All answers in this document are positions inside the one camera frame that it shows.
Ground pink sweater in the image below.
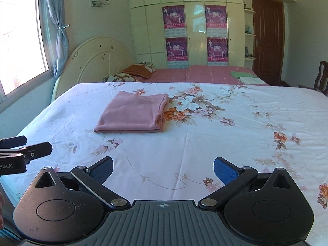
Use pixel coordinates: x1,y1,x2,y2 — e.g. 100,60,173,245
94,91,169,133

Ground left hand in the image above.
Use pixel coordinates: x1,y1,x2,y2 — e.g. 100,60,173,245
0,193,5,230

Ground white floral bed sheet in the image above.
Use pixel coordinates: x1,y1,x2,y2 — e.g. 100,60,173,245
1,82,327,245

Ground window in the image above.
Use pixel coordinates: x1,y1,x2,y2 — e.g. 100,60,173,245
1,0,53,109

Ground white folded cloth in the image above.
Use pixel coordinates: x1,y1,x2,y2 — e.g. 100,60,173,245
239,77,266,85

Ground cream round headboard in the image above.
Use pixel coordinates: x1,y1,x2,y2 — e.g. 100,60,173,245
51,37,135,101

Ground floral patterned pillow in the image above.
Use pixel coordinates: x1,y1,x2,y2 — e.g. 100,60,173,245
103,73,140,82

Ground green folded cloth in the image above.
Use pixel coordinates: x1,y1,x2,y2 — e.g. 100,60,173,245
230,71,257,79

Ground pink checked bed cover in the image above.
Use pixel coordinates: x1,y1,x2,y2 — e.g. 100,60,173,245
136,66,254,85

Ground orange brown pillow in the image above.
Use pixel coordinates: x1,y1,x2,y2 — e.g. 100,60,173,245
122,64,155,79

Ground wooden chair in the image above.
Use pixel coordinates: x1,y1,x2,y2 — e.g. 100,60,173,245
298,60,328,96

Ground lower right pink poster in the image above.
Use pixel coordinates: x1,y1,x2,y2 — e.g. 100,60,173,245
207,37,229,66

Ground pink poster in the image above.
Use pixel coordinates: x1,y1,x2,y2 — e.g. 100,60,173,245
205,5,228,38
162,5,187,38
207,37,229,66
166,37,189,69

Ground lower left pink poster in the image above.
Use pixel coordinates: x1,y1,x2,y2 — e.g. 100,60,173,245
166,37,189,69

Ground upper right pink poster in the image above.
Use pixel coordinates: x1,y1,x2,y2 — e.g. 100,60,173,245
205,5,228,38

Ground blue curtain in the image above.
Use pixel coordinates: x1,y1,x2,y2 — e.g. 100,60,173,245
45,0,69,79

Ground cream wardrobe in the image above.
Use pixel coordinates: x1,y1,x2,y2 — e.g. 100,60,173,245
129,0,296,68

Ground corner shelf unit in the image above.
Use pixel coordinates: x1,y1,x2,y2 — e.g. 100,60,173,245
243,0,256,70

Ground brown wooden door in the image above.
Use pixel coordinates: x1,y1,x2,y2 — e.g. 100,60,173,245
252,0,285,86

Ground upper left pink poster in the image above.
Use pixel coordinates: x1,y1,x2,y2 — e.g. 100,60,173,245
162,5,187,38

